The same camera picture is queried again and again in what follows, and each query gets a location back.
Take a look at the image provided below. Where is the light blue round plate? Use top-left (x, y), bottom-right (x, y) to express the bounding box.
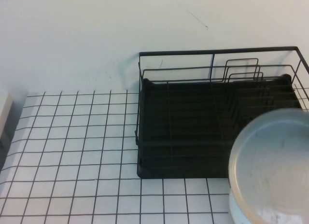
top-left (228, 189), bottom-right (257, 224)

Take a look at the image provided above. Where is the black wire dish rack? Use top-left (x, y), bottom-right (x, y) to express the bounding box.
top-left (134, 46), bottom-right (309, 179)

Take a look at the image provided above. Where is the black plastic drip tray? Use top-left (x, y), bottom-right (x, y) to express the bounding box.
top-left (137, 74), bottom-right (304, 179)

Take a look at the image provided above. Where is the white black-grid tablecloth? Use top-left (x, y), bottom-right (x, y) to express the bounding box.
top-left (0, 87), bottom-right (309, 224)

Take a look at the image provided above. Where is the grey-white round plate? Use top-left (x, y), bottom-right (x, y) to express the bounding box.
top-left (227, 108), bottom-right (309, 224)

